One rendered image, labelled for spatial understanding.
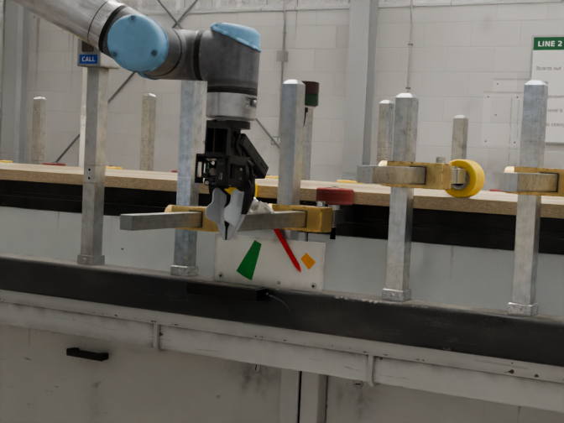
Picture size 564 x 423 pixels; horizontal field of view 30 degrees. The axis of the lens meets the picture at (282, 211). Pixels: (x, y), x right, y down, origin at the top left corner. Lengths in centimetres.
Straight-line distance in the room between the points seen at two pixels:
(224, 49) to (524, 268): 67
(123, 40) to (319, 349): 78
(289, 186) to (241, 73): 38
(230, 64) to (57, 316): 94
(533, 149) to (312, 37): 847
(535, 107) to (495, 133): 759
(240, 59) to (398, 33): 814
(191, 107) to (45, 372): 96
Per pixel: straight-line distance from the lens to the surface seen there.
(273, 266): 216
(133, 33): 175
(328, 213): 213
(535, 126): 195
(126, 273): 235
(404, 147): 203
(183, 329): 233
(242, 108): 184
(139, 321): 239
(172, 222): 216
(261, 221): 196
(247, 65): 185
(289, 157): 214
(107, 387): 277
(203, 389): 260
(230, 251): 221
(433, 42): 982
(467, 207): 221
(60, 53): 1218
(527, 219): 195
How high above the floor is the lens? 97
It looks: 3 degrees down
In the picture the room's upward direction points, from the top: 3 degrees clockwise
